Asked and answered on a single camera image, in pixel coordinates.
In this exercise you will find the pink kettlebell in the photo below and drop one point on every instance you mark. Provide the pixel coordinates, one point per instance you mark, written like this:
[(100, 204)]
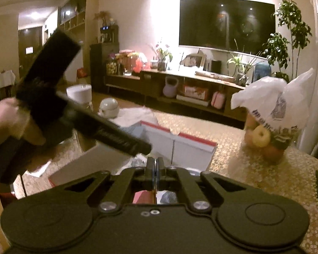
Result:
[(171, 87)]

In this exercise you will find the dark tall cabinet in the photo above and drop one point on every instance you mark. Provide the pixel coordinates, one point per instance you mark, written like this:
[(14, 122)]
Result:
[(99, 68)]

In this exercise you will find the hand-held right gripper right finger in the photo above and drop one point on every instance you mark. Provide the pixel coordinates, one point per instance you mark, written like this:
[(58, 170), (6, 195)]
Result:
[(162, 170)]

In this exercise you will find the wooden television cabinet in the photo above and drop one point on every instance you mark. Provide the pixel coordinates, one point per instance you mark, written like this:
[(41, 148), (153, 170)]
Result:
[(153, 87)]

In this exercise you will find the white plastic fruit bag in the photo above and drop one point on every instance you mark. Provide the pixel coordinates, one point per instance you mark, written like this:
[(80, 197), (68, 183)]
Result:
[(275, 103)]

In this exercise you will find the white round appliance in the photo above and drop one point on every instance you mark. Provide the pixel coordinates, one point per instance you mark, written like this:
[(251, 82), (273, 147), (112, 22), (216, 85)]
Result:
[(109, 108)]

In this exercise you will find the person's left hand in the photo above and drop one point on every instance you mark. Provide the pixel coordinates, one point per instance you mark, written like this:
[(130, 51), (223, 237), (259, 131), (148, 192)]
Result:
[(13, 119)]

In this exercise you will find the photo frame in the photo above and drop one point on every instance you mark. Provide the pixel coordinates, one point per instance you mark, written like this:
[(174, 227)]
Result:
[(194, 60)]

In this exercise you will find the black speaker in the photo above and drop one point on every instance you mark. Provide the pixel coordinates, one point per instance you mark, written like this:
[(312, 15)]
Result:
[(216, 67)]

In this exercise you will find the group of snack jars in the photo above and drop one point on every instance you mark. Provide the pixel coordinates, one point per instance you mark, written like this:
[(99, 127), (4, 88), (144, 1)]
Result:
[(127, 62)]

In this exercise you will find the person's left forearm black sleeve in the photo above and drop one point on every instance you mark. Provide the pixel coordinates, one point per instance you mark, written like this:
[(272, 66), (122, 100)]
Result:
[(16, 161)]

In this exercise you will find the wall shelving unit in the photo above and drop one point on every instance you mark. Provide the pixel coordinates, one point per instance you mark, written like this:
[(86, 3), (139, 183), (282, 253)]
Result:
[(74, 13)]

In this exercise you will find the blue vase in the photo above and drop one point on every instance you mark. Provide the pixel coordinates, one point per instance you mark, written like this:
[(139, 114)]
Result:
[(262, 72)]

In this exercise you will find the red printed carton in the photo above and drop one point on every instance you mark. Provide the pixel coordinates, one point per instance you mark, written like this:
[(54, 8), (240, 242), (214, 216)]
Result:
[(196, 93)]

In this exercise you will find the wall television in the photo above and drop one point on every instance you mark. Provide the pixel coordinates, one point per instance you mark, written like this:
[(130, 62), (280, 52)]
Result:
[(228, 26)]

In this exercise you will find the small potted plant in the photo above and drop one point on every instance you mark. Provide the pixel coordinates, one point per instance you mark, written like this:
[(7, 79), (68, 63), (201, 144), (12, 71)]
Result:
[(241, 71)]

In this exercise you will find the pink small case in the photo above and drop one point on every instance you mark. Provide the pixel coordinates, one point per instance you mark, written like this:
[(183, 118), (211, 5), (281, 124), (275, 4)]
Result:
[(218, 100)]

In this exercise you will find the red apple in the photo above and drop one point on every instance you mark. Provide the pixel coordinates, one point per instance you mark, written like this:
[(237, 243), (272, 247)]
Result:
[(273, 154)]

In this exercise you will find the coffee machine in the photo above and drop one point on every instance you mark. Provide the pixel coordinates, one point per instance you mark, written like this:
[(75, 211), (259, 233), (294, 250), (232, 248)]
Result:
[(109, 35)]

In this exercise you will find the red cardboard box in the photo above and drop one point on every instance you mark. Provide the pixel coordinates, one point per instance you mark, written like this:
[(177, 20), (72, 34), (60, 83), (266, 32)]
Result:
[(185, 150)]

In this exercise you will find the potted flower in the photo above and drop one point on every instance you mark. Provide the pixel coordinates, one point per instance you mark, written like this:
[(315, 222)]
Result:
[(161, 58)]

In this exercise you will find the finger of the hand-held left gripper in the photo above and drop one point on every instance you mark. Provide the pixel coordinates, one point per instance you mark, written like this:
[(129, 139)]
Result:
[(137, 145)]

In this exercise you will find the tall leafy plant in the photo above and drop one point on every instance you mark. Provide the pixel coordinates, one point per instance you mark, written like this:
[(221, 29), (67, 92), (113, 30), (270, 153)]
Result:
[(288, 45)]

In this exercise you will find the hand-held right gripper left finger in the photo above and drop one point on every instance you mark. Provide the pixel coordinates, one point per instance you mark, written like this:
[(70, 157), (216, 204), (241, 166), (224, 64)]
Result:
[(150, 170)]

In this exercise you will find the yellow apple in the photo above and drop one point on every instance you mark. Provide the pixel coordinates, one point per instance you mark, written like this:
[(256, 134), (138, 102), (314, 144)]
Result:
[(262, 136)]

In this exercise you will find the white round stool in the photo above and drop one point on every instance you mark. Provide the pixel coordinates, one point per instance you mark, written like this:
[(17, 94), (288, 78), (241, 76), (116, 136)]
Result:
[(79, 93)]

